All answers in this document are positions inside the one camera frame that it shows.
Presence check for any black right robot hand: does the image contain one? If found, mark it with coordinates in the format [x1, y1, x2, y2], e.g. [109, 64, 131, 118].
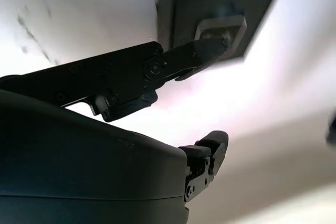
[0, 37, 229, 224]

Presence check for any small silver depth camera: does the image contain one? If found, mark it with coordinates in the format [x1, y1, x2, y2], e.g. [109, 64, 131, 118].
[194, 15, 247, 51]

